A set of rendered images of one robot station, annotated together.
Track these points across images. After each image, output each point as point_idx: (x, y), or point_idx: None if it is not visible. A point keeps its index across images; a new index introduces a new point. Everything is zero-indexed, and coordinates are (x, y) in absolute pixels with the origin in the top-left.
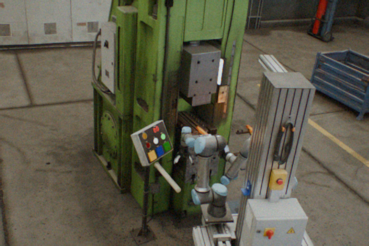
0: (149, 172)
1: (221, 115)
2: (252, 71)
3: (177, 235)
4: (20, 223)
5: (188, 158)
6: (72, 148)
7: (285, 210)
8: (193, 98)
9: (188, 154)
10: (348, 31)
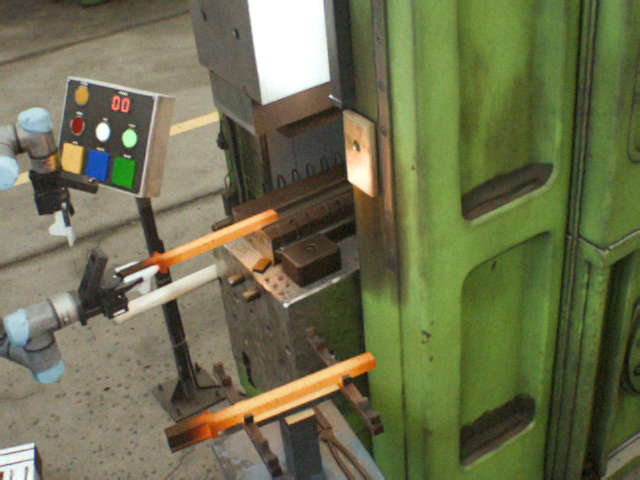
0: (144, 225)
1: (380, 250)
2: None
3: (190, 466)
4: (215, 209)
5: (40, 214)
6: None
7: None
8: (211, 78)
9: (34, 196)
10: None
